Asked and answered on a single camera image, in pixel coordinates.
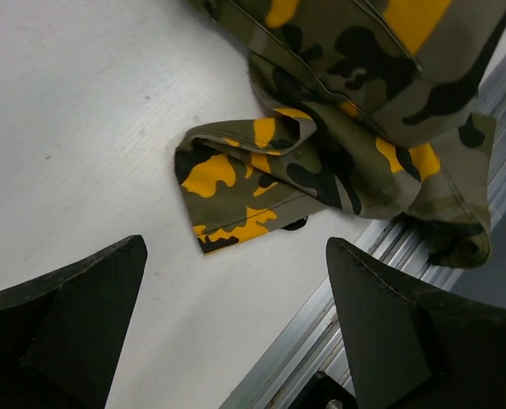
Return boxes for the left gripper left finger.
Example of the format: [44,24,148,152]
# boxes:
[0,235,147,408]

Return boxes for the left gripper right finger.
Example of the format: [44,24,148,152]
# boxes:
[326,238,506,408]

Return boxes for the olive yellow camouflage trousers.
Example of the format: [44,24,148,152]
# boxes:
[175,1,506,268]

